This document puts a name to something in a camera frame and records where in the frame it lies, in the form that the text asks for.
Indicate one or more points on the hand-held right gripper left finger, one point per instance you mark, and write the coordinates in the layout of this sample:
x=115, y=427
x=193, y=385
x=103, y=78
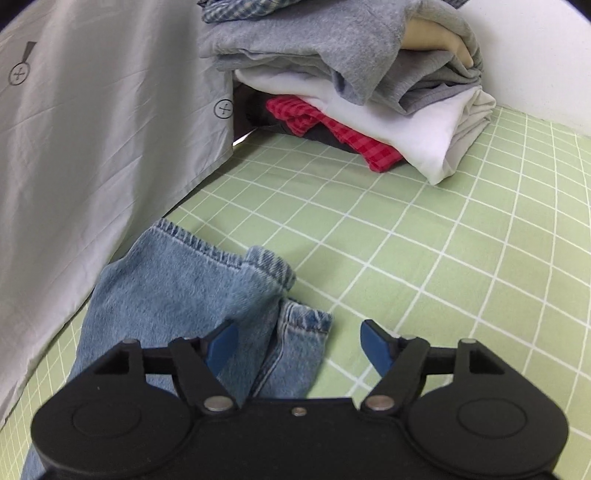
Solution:
x=221, y=346

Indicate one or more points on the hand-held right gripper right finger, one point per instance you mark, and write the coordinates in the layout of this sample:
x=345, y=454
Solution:
x=376, y=344

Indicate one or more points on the blue denim jeans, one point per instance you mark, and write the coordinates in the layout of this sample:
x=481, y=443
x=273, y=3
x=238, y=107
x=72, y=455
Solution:
x=184, y=286

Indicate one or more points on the green checked bed sheet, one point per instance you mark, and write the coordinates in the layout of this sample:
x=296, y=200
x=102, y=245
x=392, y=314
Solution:
x=415, y=240

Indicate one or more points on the red checked cloth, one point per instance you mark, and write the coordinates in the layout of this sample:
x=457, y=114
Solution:
x=369, y=147

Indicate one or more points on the white folded cloth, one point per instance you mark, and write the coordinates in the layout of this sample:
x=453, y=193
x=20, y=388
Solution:
x=415, y=134

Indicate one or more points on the black cloth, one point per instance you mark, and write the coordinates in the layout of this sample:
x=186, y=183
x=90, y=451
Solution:
x=323, y=136

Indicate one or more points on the grey printed sheet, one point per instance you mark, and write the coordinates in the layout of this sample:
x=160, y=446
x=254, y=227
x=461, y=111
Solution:
x=92, y=138

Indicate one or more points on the grey sweatshirt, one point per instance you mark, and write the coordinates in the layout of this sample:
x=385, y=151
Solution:
x=323, y=41

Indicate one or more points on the beige cloth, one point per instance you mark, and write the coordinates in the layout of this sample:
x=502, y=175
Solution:
x=429, y=37

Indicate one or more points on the blue plaid cloth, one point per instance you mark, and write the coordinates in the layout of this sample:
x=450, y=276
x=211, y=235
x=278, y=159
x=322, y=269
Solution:
x=240, y=9

